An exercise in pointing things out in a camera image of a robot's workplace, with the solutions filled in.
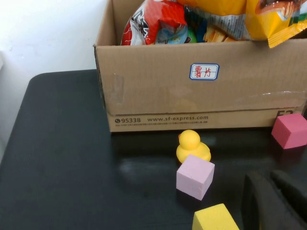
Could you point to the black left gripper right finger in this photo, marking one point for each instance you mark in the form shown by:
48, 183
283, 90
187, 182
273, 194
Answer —
295, 191

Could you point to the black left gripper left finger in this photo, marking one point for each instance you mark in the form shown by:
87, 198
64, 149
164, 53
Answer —
261, 206

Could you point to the green snack packet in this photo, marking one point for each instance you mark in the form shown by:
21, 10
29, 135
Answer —
192, 36

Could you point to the light blue snack bag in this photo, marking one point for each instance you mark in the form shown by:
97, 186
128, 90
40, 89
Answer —
171, 36

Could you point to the red white snack bag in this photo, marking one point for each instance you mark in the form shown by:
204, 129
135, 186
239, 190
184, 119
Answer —
165, 14

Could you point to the yellow foam cube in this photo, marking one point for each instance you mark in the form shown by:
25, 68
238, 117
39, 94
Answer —
213, 219

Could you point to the magenta foam cube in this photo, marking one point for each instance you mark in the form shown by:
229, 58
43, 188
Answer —
290, 131

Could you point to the light pink foam cube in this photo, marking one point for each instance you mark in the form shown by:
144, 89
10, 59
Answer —
194, 177

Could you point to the yellow rubber duck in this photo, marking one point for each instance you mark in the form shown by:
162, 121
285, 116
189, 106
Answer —
192, 146

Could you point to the low cardboard box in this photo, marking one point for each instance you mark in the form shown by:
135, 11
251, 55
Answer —
156, 95

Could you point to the large yellow chips bag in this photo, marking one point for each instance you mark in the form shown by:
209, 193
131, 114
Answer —
259, 24

